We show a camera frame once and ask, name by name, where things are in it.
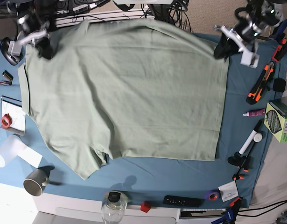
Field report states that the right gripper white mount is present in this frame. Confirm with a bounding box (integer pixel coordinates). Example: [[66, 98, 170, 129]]
[[7, 14, 54, 60]]

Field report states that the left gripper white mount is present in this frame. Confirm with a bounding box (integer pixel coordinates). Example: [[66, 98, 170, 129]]
[[214, 19, 259, 68]]

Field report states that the light green T-shirt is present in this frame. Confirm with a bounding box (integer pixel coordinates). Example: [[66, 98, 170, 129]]
[[18, 19, 229, 179]]

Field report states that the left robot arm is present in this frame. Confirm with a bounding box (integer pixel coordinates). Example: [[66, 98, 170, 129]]
[[214, 0, 284, 68]]

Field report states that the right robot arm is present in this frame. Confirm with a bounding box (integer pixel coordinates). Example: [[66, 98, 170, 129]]
[[0, 0, 57, 66]]

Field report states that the black computer mouse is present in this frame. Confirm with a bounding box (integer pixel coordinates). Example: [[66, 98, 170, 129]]
[[0, 37, 23, 66]]

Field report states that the small black battery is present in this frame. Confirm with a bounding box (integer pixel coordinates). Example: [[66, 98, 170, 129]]
[[2, 70, 13, 82]]

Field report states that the orange black utility knife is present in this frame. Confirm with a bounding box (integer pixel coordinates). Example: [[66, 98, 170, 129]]
[[246, 61, 275, 105]]

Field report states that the orange black clamp upper right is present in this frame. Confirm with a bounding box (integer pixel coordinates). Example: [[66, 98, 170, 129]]
[[272, 38, 287, 63]]

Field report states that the orange black clamp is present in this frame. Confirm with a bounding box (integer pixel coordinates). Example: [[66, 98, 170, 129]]
[[272, 38, 287, 63], [227, 140, 256, 181]]

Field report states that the blue table cloth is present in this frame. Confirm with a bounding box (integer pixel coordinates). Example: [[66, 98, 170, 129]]
[[0, 41, 281, 207]]

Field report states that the black square pad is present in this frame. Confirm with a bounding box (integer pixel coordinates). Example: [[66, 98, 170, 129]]
[[273, 78, 287, 93]]

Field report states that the white notepad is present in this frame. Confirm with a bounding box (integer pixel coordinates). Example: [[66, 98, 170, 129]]
[[0, 96, 26, 136]]

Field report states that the purple glue tube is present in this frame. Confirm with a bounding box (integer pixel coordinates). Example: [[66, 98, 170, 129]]
[[243, 109, 265, 117]]

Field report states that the red tape roll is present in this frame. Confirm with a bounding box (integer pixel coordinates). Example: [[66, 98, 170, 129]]
[[0, 113, 12, 128]]

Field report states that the white black marker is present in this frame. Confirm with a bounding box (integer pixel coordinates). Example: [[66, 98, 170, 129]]
[[238, 119, 263, 155]]

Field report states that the green cardboard box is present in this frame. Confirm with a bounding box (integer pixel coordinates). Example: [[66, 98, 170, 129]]
[[264, 99, 287, 143]]

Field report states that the white round cap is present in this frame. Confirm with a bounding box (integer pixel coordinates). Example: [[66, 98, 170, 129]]
[[253, 133, 263, 143]]

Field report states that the orange black clamp lower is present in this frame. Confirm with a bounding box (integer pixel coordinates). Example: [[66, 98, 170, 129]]
[[227, 140, 256, 181]]

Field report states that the grey ceramic mug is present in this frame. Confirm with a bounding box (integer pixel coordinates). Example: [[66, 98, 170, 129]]
[[23, 169, 50, 196]]

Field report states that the white paper card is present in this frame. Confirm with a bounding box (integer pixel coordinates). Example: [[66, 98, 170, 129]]
[[218, 181, 238, 202]]

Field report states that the purple tape roll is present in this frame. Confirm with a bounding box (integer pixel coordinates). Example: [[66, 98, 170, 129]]
[[204, 189, 220, 201]]

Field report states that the orange clamp near card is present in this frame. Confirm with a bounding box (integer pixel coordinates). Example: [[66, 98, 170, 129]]
[[229, 197, 243, 208]]

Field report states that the black remote control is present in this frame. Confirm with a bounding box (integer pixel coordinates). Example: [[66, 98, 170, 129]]
[[162, 195, 204, 208]]

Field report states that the blue clamp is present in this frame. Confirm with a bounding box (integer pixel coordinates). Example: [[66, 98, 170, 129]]
[[211, 207, 240, 224]]

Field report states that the clear glass jar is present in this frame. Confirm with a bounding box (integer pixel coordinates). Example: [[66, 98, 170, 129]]
[[101, 191, 129, 224]]

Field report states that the red cube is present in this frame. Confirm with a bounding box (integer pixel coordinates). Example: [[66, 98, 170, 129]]
[[140, 202, 151, 213]]

